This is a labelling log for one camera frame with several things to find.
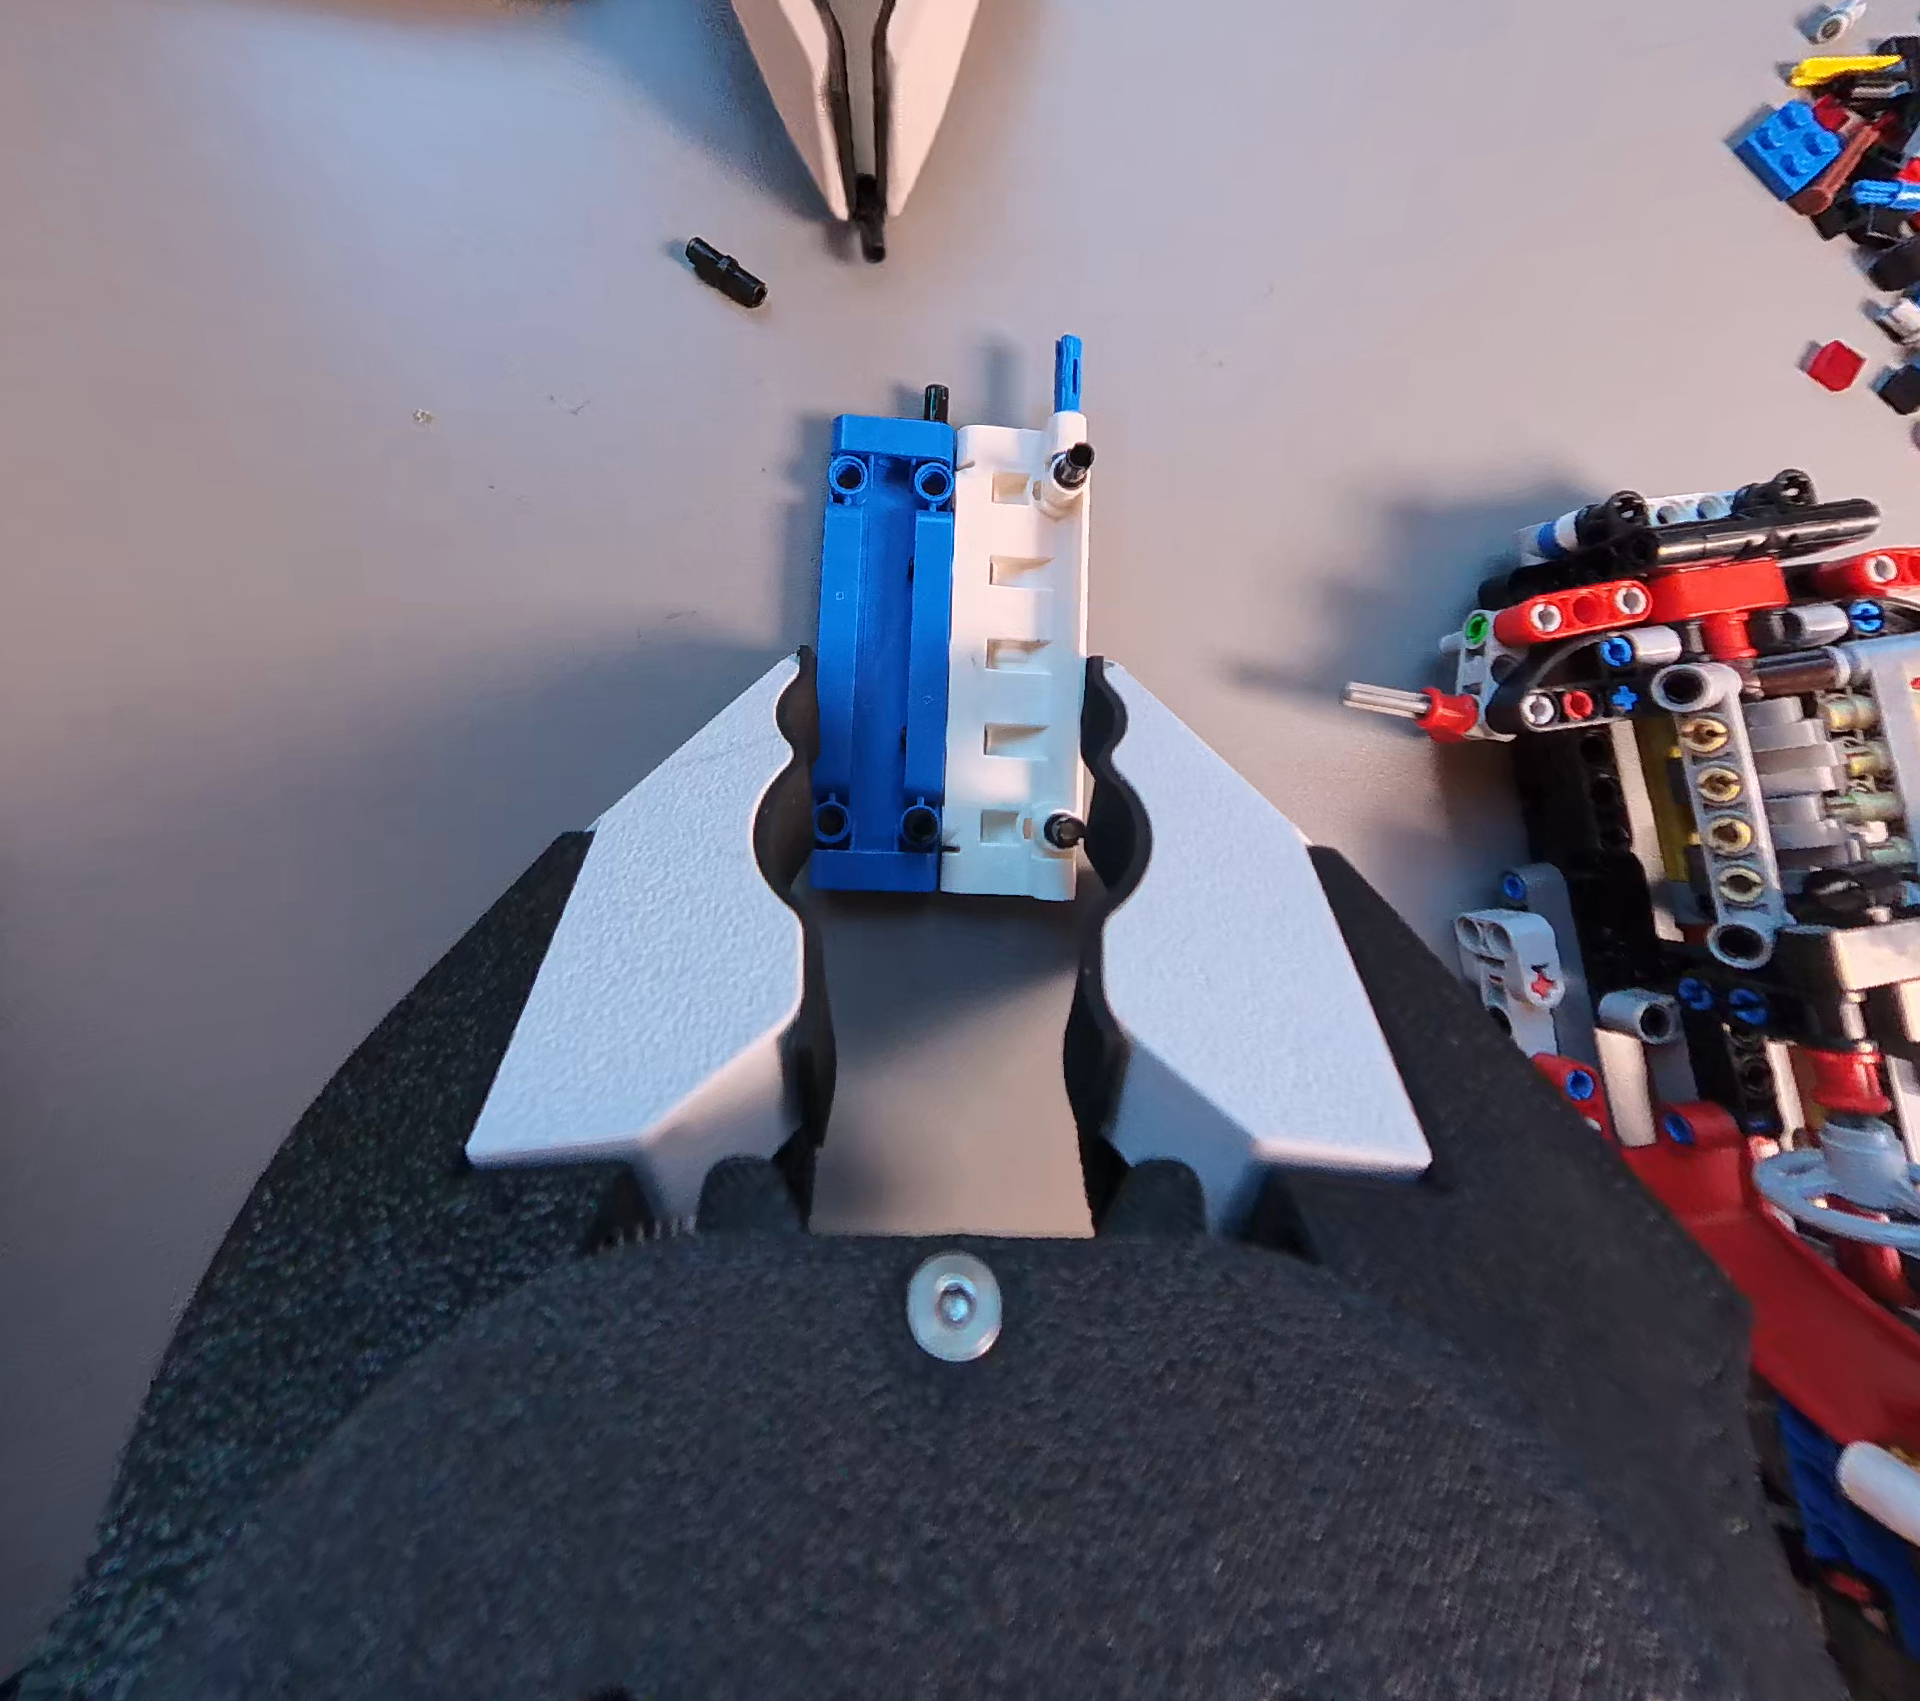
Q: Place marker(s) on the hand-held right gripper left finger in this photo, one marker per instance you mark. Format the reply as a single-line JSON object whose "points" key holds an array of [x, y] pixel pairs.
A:
{"points": [[661, 982]]}

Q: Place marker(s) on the pile of mixed lego pieces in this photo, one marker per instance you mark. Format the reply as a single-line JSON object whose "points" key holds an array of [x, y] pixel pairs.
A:
{"points": [[1861, 156]]}

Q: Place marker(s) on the white lego panel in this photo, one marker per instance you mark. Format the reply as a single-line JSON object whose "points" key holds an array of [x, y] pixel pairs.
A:
{"points": [[1020, 620]]}

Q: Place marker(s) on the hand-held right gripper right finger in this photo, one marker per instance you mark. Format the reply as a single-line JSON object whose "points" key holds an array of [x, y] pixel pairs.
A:
{"points": [[1245, 982]]}

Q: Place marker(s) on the blue lego pin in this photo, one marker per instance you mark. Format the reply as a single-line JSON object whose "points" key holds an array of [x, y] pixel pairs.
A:
{"points": [[1067, 369]]}

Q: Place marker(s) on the partly built lego truck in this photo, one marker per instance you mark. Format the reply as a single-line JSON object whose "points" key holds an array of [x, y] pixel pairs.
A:
{"points": [[1724, 832]]}

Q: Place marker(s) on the blue lego panel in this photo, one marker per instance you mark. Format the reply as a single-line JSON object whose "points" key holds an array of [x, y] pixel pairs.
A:
{"points": [[879, 651]]}

